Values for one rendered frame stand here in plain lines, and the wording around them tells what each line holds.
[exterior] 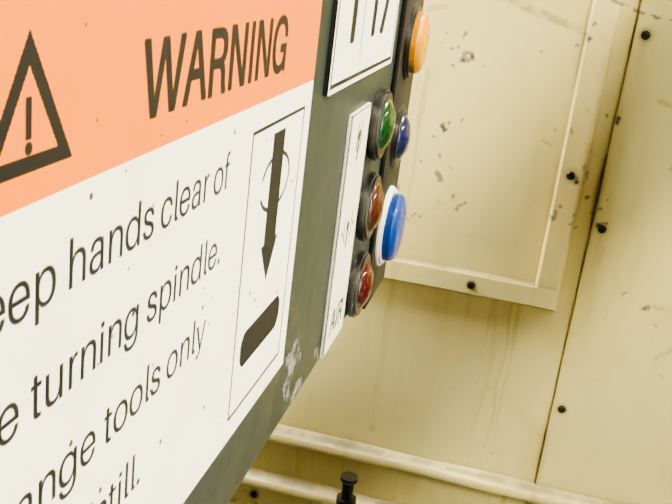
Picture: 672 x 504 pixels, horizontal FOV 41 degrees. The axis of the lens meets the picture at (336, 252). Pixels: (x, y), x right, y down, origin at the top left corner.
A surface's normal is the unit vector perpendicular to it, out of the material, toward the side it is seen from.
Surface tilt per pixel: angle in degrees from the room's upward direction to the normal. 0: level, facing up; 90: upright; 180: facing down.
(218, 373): 90
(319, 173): 90
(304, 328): 90
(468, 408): 90
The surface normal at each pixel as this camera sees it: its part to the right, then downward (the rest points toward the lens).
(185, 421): 0.97, 0.18
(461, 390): -0.23, 0.29
